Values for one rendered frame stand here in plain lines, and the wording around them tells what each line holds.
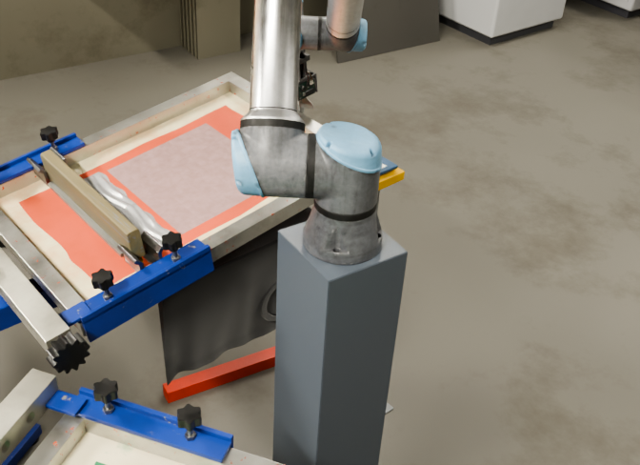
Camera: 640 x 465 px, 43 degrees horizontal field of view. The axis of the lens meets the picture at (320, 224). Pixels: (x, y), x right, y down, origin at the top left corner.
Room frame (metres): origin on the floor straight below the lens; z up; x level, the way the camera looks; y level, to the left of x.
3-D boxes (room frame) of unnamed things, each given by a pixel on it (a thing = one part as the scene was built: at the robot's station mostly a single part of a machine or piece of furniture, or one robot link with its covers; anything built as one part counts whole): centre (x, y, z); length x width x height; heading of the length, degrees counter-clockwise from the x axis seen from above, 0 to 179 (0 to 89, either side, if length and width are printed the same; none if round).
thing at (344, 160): (1.24, -0.04, 1.37); 0.13 x 0.12 x 0.14; 92
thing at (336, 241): (1.24, -0.04, 1.25); 0.15 x 0.15 x 0.10
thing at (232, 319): (1.54, 0.20, 0.77); 0.46 x 0.09 x 0.36; 133
